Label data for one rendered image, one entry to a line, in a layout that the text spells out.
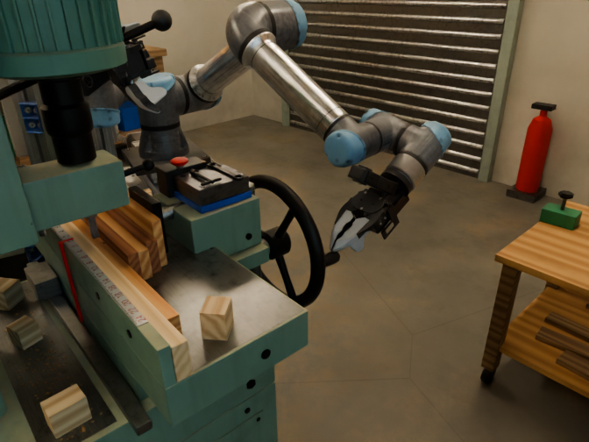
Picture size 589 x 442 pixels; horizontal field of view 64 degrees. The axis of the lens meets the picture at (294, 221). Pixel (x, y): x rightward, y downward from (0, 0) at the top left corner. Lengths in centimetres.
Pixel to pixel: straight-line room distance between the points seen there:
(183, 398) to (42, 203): 31
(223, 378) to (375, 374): 129
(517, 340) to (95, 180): 150
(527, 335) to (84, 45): 164
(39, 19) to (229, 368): 44
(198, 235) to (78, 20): 35
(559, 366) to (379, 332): 66
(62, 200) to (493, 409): 152
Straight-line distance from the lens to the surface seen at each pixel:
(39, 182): 69
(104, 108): 114
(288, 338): 64
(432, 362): 194
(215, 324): 59
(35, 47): 62
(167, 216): 80
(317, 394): 177
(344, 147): 95
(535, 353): 181
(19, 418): 74
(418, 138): 104
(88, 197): 72
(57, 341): 84
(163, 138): 147
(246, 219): 82
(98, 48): 64
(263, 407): 83
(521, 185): 339
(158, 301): 62
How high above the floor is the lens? 129
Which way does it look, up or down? 27 degrees down
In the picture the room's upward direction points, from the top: 1 degrees counter-clockwise
